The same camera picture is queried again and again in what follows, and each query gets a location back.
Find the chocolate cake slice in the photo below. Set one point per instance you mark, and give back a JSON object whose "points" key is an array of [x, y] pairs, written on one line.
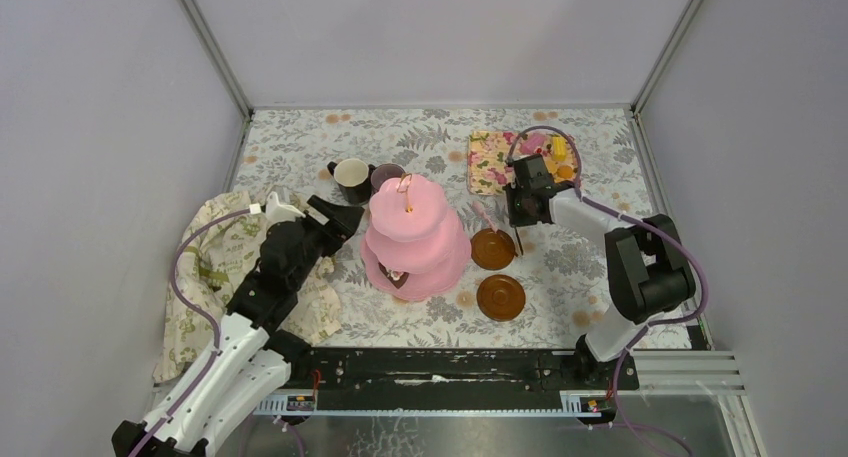
{"points": [[397, 279]]}

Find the brown wooden saucer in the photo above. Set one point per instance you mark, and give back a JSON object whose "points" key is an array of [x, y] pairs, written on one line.
{"points": [[492, 250], [500, 297]]}

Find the brown wooden saucer near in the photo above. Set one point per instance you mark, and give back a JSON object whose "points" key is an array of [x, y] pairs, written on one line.
{"points": [[500, 297]]}

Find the cream green patterned cloth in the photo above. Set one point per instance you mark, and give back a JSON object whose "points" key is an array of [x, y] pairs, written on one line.
{"points": [[210, 270]]}

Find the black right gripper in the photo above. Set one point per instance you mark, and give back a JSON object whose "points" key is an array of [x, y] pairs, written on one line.
{"points": [[511, 191]]}

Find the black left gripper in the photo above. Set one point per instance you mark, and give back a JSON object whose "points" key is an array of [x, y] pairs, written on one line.
{"points": [[320, 223]]}

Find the yellow cake slice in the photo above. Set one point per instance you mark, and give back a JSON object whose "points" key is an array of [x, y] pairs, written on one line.
{"points": [[559, 148]]}

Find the brown wooden saucer far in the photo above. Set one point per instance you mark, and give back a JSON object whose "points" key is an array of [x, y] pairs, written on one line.
{"points": [[492, 250]]}

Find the floral yellow tray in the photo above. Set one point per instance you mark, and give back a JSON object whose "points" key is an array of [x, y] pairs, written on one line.
{"points": [[487, 170]]}

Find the pink three-tier cake stand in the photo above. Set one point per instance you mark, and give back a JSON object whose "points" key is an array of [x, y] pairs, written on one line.
{"points": [[414, 229]]}

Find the black mug white inside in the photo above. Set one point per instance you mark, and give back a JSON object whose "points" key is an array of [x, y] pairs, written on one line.
{"points": [[353, 178]]}

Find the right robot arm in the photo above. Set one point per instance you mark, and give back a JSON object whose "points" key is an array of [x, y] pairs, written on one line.
{"points": [[648, 272]]}

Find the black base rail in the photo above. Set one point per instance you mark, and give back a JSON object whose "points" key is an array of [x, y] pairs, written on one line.
{"points": [[423, 382]]}

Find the orange swirl cookie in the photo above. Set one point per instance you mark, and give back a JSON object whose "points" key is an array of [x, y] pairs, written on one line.
{"points": [[565, 172]]}

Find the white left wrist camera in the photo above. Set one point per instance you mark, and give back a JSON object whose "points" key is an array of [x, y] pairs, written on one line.
{"points": [[283, 206]]}

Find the dark purple cup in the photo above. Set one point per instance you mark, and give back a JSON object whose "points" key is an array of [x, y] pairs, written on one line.
{"points": [[380, 174]]}

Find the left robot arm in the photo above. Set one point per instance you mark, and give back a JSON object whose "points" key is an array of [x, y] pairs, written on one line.
{"points": [[249, 355]]}

